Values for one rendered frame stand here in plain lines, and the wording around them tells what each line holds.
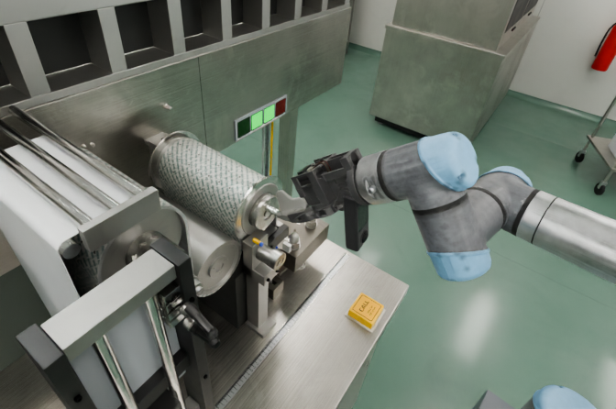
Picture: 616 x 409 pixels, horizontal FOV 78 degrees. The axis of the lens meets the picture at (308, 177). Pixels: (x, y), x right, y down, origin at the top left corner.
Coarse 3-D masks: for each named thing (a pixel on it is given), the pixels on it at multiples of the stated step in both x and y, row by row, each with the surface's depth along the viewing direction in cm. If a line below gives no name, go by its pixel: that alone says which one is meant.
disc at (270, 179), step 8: (272, 176) 77; (256, 184) 73; (264, 184) 75; (280, 184) 81; (248, 192) 72; (248, 200) 73; (240, 208) 72; (240, 216) 73; (240, 224) 74; (240, 232) 75
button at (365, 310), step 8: (360, 296) 102; (352, 304) 100; (360, 304) 100; (368, 304) 100; (376, 304) 100; (352, 312) 98; (360, 312) 98; (368, 312) 98; (376, 312) 98; (360, 320) 97; (368, 320) 96; (376, 320) 98
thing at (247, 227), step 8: (168, 144) 84; (272, 184) 78; (256, 192) 74; (264, 192) 76; (272, 192) 79; (256, 200) 75; (248, 208) 74; (248, 216) 75; (248, 224) 76; (248, 232) 77
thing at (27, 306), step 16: (160, 192) 100; (16, 272) 76; (0, 288) 74; (16, 288) 77; (32, 288) 80; (0, 304) 76; (16, 304) 79; (32, 304) 82; (0, 320) 77; (16, 320) 80; (32, 320) 83; (0, 336) 78; (0, 352) 80; (16, 352) 83; (0, 368) 82
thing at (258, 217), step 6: (258, 198) 75; (264, 198) 75; (270, 198) 76; (276, 198) 78; (258, 204) 74; (264, 204) 74; (270, 204) 77; (276, 204) 79; (252, 210) 74; (258, 210) 74; (264, 210) 75; (252, 216) 75; (258, 216) 75; (264, 216) 77; (270, 216) 79; (252, 222) 76; (258, 222) 76; (264, 222) 77; (270, 222) 80; (258, 228) 77
